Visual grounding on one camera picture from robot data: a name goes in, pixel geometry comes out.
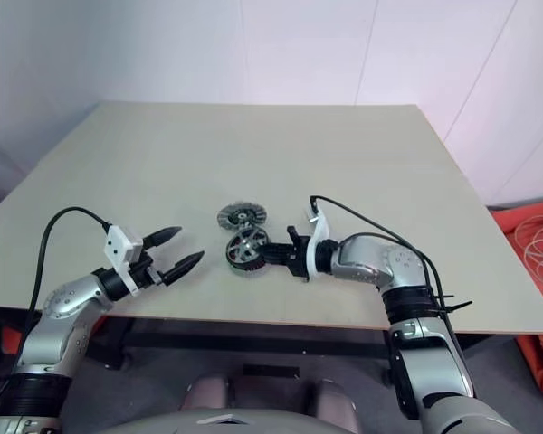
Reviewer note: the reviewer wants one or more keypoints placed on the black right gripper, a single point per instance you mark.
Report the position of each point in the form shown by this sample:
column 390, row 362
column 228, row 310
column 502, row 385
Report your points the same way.
column 301, row 257

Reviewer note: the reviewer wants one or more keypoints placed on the dark brown rounded shape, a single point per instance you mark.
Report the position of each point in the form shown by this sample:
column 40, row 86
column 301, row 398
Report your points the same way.
column 337, row 407
column 208, row 393

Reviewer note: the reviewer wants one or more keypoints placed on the large orange cushion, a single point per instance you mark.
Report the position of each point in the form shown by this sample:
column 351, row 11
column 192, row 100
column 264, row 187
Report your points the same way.
column 509, row 223

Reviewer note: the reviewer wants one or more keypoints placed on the silver robot torso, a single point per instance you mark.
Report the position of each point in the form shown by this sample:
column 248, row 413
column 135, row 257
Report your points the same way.
column 226, row 425

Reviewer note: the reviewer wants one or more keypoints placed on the silver round motor lid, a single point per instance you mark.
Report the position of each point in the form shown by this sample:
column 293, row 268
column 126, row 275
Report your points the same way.
column 231, row 216

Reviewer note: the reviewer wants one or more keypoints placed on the black table frame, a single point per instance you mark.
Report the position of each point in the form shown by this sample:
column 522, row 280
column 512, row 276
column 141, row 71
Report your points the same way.
column 253, row 343

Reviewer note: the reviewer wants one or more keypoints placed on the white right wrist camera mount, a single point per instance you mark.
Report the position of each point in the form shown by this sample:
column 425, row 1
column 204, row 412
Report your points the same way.
column 319, row 237

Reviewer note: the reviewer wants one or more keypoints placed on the silver motor housing copper coils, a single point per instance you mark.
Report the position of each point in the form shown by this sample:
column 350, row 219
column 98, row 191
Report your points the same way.
column 249, row 270

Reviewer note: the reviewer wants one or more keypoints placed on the small orange cushion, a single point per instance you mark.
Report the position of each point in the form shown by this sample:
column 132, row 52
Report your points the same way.
column 13, row 343

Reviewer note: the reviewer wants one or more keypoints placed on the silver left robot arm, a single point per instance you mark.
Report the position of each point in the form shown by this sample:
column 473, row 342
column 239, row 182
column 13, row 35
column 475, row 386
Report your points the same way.
column 68, row 294

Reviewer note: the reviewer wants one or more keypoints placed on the black zip tie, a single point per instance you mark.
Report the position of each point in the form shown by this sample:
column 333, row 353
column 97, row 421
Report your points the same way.
column 457, row 307

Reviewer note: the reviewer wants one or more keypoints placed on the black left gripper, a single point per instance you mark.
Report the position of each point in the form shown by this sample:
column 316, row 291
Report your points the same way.
column 147, row 273

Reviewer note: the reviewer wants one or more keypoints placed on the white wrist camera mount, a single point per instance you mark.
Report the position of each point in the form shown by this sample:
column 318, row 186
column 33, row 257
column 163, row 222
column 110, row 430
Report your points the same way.
column 319, row 237
column 120, row 246

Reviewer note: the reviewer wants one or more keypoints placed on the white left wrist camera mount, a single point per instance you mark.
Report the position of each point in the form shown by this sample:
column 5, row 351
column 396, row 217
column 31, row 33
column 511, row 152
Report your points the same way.
column 120, row 246

